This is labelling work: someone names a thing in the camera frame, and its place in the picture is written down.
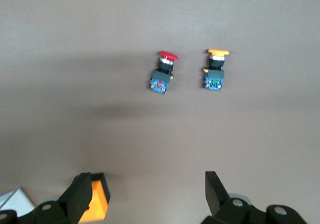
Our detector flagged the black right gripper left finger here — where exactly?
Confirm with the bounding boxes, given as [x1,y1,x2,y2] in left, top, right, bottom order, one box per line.
[0,172,92,224]

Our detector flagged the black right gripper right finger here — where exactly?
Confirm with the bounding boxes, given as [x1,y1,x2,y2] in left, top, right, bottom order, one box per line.
[202,170,310,224]

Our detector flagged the red mushroom push button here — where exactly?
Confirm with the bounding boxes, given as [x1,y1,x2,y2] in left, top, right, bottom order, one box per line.
[148,50,180,95]

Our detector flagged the yellow mushroom push button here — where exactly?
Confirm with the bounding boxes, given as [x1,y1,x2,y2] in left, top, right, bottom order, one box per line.
[200,48,230,92]

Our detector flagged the orange box with hole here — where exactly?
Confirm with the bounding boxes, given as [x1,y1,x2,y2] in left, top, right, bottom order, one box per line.
[78,172,112,223]

